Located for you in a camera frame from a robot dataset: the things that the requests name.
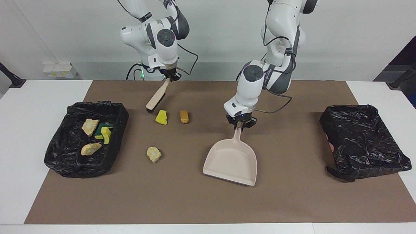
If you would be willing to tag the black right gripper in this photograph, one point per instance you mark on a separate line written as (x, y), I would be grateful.
(169, 71)

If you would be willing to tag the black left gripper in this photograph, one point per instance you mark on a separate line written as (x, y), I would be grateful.
(242, 115)

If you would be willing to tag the beige hand brush black bristles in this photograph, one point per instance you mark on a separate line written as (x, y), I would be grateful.
(157, 96)

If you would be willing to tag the brown ridged foam roll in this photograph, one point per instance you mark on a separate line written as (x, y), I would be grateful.
(184, 117)

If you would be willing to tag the beige plastic dustpan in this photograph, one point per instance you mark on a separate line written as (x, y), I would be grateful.
(230, 162)

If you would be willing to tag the plain yellow sponge piece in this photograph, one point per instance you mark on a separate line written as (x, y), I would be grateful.
(161, 117)

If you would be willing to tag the pale yellow paper ball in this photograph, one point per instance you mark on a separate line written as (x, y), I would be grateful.
(90, 126)
(153, 154)

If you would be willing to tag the green and yellow sponge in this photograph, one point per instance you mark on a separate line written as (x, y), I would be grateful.
(103, 127)

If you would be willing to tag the yellow sponge with green edge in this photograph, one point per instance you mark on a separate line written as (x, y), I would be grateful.
(106, 135)

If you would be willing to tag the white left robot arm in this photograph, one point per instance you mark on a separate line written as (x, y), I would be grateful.
(250, 87)

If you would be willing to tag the bin lined with black bag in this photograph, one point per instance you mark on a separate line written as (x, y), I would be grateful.
(364, 139)
(65, 159)

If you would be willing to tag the brown paper table mat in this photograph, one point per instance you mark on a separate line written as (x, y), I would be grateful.
(208, 201)

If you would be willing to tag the white cardboard box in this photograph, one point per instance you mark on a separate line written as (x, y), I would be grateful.
(60, 71)

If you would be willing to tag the black stand leg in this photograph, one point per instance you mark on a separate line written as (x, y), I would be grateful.
(13, 80)
(398, 83)

